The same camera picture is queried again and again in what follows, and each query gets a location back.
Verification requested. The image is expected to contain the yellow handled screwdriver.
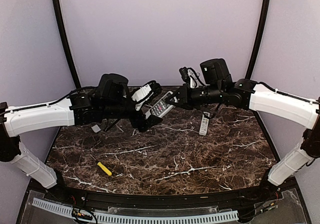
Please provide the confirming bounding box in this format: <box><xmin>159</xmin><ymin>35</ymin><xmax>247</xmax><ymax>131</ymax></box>
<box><xmin>90</xmin><ymin>155</ymin><xmax>112</xmax><ymax>176</ymax></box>

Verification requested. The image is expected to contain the white battery cover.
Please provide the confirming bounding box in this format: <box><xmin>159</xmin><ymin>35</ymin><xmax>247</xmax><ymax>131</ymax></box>
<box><xmin>91</xmin><ymin>125</ymin><xmax>101</xmax><ymax>133</ymax></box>

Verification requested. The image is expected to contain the left black frame post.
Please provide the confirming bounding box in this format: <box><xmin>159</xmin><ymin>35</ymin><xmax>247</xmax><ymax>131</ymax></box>
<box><xmin>52</xmin><ymin>0</ymin><xmax>81</xmax><ymax>88</ymax></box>

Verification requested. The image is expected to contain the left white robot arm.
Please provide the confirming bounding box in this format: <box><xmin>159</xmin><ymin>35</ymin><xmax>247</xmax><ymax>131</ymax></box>
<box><xmin>0</xmin><ymin>73</ymin><xmax>162</xmax><ymax>202</ymax></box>

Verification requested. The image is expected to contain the black frame post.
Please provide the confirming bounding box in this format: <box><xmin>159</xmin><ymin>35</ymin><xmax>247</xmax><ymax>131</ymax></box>
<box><xmin>245</xmin><ymin>0</ymin><xmax>270</xmax><ymax>79</ymax></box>
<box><xmin>52</xmin><ymin>0</ymin><xmax>81</xmax><ymax>88</ymax></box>

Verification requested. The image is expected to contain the large white remote control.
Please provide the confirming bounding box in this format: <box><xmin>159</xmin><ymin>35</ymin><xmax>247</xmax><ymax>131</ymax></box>
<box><xmin>148</xmin><ymin>91</ymin><xmax>174</xmax><ymax>118</ymax></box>

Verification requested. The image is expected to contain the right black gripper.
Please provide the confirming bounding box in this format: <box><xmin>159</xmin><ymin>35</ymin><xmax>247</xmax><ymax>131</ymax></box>
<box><xmin>165</xmin><ymin>82</ymin><xmax>224</xmax><ymax>110</ymax></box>

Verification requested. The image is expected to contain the white slotted cable duct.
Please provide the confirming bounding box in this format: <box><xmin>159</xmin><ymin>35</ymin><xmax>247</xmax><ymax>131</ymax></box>
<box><xmin>32</xmin><ymin>198</ymin><xmax>239</xmax><ymax>224</ymax></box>

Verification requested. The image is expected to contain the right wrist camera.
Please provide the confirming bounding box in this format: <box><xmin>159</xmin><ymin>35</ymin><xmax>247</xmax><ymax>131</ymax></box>
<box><xmin>179</xmin><ymin>67</ymin><xmax>198</xmax><ymax>88</ymax></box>

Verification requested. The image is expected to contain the black front rail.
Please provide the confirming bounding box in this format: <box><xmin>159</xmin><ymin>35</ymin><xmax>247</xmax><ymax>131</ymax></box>
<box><xmin>42</xmin><ymin>181</ymin><xmax>283</xmax><ymax>210</ymax></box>

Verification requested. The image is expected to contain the right black frame post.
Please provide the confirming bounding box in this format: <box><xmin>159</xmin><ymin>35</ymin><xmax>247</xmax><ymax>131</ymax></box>
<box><xmin>245</xmin><ymin>0</ymin><xmax>270</xmax><ymax>79</ymax></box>

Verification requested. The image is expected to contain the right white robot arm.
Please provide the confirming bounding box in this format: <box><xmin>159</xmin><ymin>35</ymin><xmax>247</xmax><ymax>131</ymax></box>
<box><xmin>165</xmin><ymin>58</ymin><xmax>320</xmax><ymax>201</ymax></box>

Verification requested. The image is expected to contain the small white remote control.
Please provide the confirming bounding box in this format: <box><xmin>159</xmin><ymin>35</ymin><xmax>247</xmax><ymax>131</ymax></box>
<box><xmin>199</xmin><ymin>112</ymin><xmax>210</xmax><ymax>136</ymax></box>

